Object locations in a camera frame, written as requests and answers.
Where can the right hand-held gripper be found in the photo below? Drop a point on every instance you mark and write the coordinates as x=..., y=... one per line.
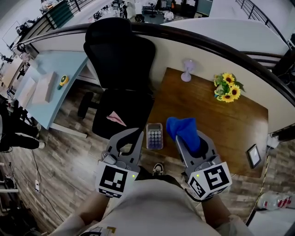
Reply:
x=210, y=178

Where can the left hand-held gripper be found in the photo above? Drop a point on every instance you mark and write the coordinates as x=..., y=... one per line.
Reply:
x=113, y=177

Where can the blue cloth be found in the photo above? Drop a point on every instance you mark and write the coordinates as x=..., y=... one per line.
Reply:
x=182, y=129

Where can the purple calculator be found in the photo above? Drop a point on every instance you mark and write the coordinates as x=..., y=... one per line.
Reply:
x=155, y=136

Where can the person's right forearm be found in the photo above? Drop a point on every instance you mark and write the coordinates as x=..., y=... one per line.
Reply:
x=215, y=212

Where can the person's left forearm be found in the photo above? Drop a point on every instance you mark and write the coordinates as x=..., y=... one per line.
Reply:
x=95, y=208

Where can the pink cloth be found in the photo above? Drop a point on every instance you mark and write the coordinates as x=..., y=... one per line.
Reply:
x=116, y=118

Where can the person's sneaker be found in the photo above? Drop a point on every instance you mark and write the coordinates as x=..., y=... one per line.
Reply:
x=158, y=169

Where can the sunflower bouquet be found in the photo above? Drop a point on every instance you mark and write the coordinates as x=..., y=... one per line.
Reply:
x=228, y=88

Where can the person's white shirt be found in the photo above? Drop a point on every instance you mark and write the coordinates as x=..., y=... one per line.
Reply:
x=156, y=212

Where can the black office chair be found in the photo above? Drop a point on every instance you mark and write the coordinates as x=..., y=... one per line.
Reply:
x=119, y=69

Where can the white power adapter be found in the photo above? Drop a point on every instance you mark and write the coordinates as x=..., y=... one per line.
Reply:
x=273, y=141

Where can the small purple desk fan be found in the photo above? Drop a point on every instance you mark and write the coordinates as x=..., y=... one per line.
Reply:
x=187, y=71

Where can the green and yellow tape measure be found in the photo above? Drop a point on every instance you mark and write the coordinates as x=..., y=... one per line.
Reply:
x=62, y=82

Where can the clear plastic bottle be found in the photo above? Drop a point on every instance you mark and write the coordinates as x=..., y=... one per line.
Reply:
x=274, y=200

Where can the white power strip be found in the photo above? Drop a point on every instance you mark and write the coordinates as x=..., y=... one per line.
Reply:
x=37, y=186

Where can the white flat box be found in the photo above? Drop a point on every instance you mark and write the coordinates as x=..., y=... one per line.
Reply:
x=45, y=88

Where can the black curved railing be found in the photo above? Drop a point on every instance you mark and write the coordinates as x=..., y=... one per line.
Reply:
x=207, y=38

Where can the white paper sheet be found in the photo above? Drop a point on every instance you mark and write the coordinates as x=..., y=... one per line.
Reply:
x=26, y=91

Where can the light blue desk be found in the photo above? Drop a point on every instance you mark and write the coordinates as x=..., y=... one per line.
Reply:
x=43, y=62

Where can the black picture frame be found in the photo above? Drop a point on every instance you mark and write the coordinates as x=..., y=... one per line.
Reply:
x=254, y=156

